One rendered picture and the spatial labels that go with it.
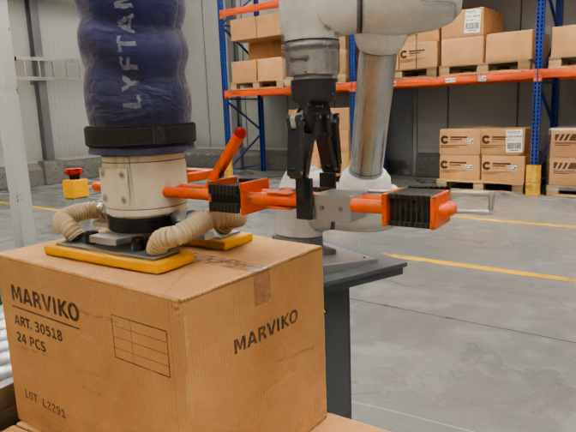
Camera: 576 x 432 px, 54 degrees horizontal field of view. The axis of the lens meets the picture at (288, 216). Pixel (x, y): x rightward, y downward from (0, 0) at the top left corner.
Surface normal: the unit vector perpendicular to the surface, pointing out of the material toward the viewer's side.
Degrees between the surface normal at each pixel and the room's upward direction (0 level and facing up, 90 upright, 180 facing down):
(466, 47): 89
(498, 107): 90
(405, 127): 90
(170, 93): 77
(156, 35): 69
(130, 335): 90
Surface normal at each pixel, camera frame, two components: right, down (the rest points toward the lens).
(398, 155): -0.60, 0.17
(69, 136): 0.80, 0.08
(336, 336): 0.54, 0.14
